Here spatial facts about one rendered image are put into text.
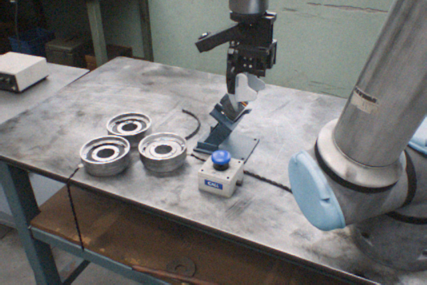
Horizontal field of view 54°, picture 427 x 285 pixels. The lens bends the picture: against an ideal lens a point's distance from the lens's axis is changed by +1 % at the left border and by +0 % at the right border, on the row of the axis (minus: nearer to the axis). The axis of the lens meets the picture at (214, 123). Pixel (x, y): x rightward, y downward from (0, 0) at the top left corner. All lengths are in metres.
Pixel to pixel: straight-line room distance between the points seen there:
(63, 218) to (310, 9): 1.68
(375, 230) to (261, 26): 0.41
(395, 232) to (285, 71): 1.88
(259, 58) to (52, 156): 0.52
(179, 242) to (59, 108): 0.48
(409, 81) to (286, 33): 2.01
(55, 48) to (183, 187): 2.10
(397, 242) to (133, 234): 0.66
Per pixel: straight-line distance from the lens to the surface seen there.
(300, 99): 1.19
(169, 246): 1.09
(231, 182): 0.81
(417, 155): 0.64
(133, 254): 1.08
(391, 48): 0.45
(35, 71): 1.66
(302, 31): 2.41
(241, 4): 0.78
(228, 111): 0.91
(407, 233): 0.73
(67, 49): 2.79
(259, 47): 0.81
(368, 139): 0.51
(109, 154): 0.96
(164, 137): 0.96
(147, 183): 0.88
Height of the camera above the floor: 1.35
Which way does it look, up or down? 31 degrees down
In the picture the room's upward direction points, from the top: 1 degrees counter-clockwise
